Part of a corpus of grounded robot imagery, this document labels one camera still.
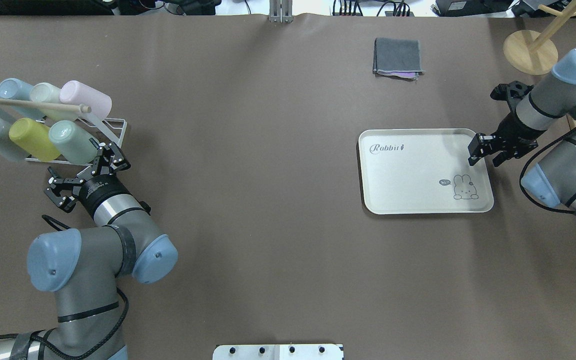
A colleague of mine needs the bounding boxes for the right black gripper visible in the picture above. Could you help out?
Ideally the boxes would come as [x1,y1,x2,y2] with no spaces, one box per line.
[467,80,538,167]

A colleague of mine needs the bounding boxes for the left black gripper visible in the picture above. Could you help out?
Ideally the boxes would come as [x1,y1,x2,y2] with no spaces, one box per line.
[44,142,131,214]

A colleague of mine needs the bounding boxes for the green cup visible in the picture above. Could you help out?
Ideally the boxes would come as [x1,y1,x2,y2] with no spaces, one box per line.
[48,120,98,166]

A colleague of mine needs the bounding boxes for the white wire cup rack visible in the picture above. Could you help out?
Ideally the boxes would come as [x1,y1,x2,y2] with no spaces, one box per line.
[0,98,129,166]

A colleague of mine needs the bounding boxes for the cream rabbit tray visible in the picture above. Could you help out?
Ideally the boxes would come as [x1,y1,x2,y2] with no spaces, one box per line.
[358,129,495,215]

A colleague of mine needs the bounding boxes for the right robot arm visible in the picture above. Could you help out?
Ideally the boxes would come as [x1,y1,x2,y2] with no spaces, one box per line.
[468,48,576,216]

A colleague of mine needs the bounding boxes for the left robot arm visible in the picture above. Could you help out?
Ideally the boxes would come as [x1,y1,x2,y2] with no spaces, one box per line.
[0,142,179,360]

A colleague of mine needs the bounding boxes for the yellow cup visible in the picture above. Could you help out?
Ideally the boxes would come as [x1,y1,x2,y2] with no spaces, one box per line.
[8,117,61,162]

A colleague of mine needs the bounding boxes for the pink cup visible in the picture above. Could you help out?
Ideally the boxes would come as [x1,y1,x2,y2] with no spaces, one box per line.
[59,80,113,119]

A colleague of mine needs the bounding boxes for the cream white cup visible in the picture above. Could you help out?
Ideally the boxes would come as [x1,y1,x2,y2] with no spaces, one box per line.
[29,82,71,122]

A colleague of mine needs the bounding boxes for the grey cup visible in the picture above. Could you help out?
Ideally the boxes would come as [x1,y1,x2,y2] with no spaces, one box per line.
[0,118,30,162]

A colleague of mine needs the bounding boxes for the blue cup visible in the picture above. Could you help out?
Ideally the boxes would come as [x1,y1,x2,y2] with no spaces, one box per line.
[0,78,44,120]

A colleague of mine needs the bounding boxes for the wooden mug tree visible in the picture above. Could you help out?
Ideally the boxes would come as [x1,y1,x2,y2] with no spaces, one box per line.
[502,0,576,76]

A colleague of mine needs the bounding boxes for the grey folded cloth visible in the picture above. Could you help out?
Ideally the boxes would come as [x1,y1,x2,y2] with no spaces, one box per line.
[372,38,425,80]

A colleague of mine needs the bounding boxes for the aluminium frame post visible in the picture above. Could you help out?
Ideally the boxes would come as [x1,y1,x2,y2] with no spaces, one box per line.
[268,0,294,24]

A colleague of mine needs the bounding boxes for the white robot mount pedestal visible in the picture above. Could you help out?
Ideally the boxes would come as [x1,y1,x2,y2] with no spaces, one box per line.
[212,343,345,360]

